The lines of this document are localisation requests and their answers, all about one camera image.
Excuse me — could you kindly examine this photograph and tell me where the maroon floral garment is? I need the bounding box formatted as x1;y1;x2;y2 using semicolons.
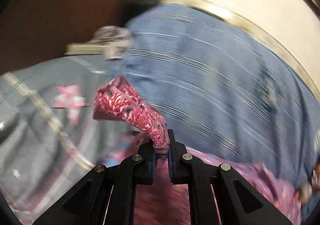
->
93;75;190;224

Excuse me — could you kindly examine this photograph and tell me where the purple floral bed sheet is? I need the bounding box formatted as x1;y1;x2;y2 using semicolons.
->
100;134;303;225

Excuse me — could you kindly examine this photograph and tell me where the grey patterned small cloth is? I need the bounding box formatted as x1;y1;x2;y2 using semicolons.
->
87;26;133;60

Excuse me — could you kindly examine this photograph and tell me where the dark red headboard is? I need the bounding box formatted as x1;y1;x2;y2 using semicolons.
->
1;0;119;73

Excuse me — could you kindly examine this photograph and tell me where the blue plaid quilt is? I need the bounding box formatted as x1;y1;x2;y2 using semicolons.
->
107;4;319;187

